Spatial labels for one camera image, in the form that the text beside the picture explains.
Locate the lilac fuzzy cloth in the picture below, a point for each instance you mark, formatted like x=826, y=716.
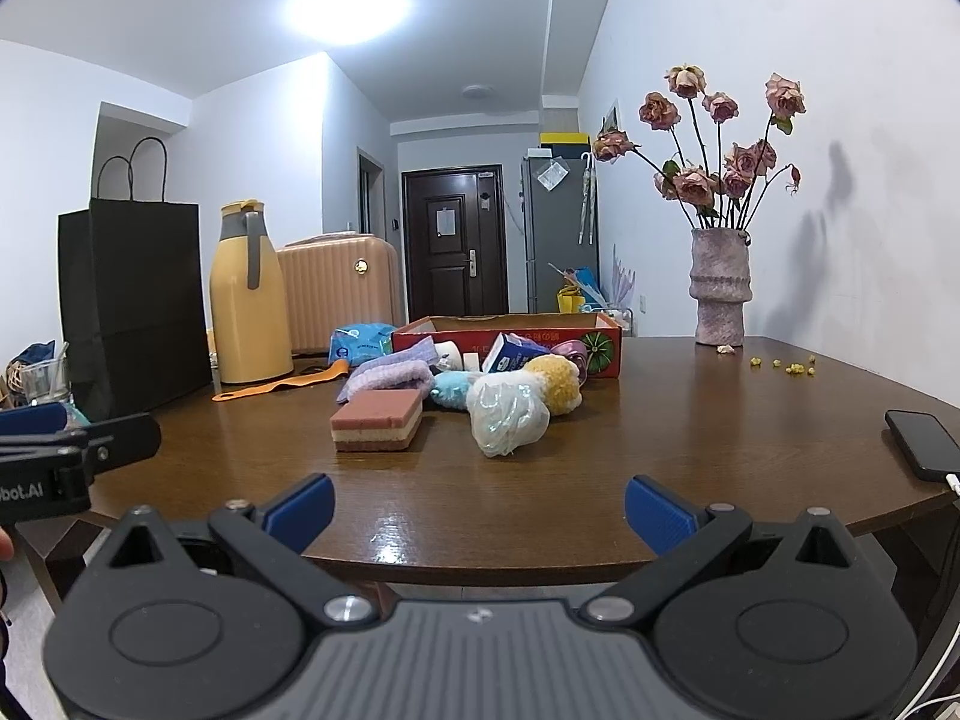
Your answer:
x=409, y=368

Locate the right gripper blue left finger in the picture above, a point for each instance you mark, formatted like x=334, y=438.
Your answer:
x=265, y=544

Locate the red cardboard box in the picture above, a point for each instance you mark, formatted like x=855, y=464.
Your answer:
x=601, y=335

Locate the yellow bucket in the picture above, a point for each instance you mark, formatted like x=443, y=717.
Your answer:
x=570, y=300

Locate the yellow crumbs on table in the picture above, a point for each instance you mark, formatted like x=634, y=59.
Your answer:
x=806, y=368

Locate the white tape roll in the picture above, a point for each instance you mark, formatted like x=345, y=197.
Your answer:
x=452, y=358

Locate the grey refrigerator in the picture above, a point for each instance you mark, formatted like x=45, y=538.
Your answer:
x=559, y=230

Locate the blue wet wipes pack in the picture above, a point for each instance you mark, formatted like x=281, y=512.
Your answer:
x=360, y=342

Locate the yellow fluffy pompom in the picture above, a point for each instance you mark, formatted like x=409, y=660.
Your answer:
x=559, y=383

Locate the purple satin ribbon bundle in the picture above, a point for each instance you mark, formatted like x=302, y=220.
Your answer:
x=574, y=350

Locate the pink ribbed suitcase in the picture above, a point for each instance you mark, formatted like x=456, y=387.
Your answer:
x=335, y=280

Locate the yellow box on refrigerator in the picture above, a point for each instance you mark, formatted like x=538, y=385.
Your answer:
x=564, y=139

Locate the iridescent plastic bag bundle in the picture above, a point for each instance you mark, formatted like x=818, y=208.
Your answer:
x=507, y=411

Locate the dark brown entrance door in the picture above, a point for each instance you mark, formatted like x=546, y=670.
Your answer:
x=456, y=261

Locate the dried pink roses bouquet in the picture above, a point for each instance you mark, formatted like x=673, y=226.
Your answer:
x=717, y=184

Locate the light blue plush toy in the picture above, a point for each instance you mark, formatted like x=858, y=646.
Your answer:
x=450, y=389

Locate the pink layered sponge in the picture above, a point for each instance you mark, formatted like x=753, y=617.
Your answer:
x=378, y=421

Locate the black paper shopping bag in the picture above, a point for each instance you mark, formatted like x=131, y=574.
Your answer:
x=131, y=305

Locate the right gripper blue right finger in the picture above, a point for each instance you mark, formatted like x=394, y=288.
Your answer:
x=687, y=541

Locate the person's left hand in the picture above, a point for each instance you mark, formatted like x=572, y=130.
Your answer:
x=6, y=546

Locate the pink textured vase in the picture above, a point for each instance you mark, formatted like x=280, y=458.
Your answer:
x=720, y=283

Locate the yellow thermos jug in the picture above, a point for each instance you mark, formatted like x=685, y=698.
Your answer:
x=248, y=299

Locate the black smartphone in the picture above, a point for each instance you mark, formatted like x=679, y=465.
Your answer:
x=930, y=450

